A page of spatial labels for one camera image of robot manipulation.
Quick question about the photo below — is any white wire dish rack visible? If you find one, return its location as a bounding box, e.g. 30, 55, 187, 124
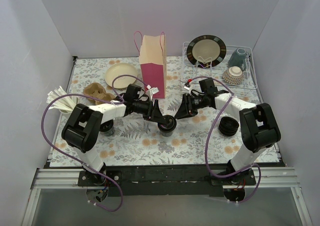
180, 42, 258, 93

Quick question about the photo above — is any floral patterned table mat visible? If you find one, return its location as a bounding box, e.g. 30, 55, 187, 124
49, 56, 281, 167

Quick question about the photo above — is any brown cardboard cup carrier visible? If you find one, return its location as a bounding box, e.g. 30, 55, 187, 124
83, 83, 115, 105

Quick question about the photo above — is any cream round plate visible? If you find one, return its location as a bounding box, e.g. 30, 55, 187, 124
104, 63, 138, 89

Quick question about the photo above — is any stack of black lids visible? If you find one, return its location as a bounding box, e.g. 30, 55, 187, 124
218, 116, 240, 136

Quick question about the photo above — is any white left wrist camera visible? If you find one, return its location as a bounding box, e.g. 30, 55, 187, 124
145, 85, 159, 100

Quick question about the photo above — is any pink paper gift bag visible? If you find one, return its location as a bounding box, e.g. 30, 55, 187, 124
136, 32, 167, 99

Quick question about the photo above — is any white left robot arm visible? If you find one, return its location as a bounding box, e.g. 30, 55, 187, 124
61, 84, 170, 186

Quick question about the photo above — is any patterned ceramic bowl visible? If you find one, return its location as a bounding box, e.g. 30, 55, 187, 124
222, 66, 244, 85

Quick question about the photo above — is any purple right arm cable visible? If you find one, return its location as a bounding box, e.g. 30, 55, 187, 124
187, 77, 262, 203

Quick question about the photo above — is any stack of black cups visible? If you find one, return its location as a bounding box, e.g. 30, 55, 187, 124
99, 120, 115, 136

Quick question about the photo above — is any grey blue mug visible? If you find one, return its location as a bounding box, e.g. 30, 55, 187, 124
227, 48, 248, 68

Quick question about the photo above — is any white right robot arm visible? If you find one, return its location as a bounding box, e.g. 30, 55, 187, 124
174, 76, 281, 185

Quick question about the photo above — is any dark rimmed dinner plate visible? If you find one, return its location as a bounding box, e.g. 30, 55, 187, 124
186, 35, 227, 68

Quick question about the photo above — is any white straw holder cup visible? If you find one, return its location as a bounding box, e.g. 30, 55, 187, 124
59, 97, 80, 118

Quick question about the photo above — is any black printed coffee cup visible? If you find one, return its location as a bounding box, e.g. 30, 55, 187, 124
160, 131, 173, 137

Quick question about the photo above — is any black table edge rail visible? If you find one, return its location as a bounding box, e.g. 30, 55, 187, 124
77, 164, 257, 197

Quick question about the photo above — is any black plastic cup lid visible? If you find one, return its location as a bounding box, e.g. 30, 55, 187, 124
157, 115, 177, 133

